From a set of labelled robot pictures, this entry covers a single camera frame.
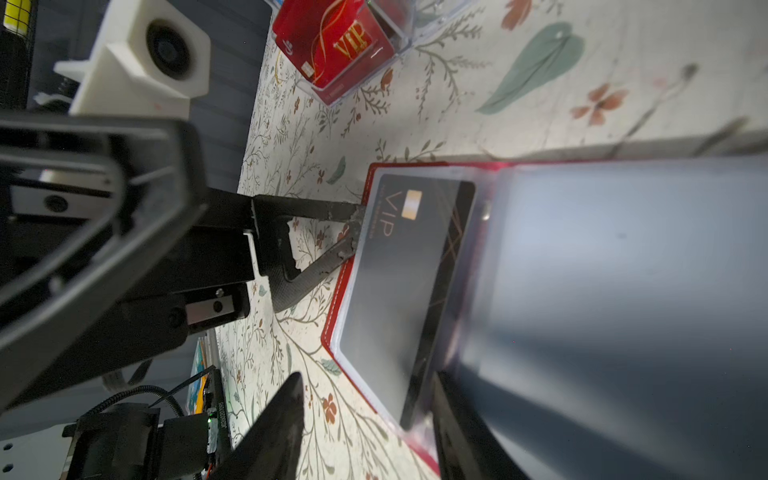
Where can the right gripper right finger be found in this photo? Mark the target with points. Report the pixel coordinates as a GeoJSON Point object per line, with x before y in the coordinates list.
{"type": "Point", "coordinates": [466, 448]}

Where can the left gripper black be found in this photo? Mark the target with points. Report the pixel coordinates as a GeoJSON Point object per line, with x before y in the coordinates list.
{"type": "Point", "coordinates": [96, 278]}

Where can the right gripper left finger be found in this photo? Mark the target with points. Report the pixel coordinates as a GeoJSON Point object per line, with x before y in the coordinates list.
{"type": "Point", "coordinates": [271, 448]}

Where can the grey card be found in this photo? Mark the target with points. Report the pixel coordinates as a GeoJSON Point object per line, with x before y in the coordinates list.
{"type": "Point", "coordinates": [403, 272]}

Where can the red leather card holder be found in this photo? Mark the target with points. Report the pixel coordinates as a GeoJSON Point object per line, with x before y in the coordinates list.
{"type": "Point", "coordinates": [608, 320]}

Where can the clear acrylic card organizer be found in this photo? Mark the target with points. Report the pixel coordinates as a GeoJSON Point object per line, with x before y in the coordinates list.
{"type": "Point", "coordinates": [406, 22]}

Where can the red card in organizer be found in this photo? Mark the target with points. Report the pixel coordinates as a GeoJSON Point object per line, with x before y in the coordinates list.
{"type": "Point", "coordinates": [333, 44]}

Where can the colourful picture book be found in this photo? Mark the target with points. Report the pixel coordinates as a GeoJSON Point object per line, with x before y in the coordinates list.
{"type": "Point", "coordinates": [206, 354]}

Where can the yellow tag on basket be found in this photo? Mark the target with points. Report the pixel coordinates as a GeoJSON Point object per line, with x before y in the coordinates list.
{"type": "Point", "coordinates": [16, 17]}

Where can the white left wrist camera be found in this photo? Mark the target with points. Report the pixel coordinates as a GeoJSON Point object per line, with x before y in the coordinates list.
{"type": "Point", "coordinates": [148, 61]}

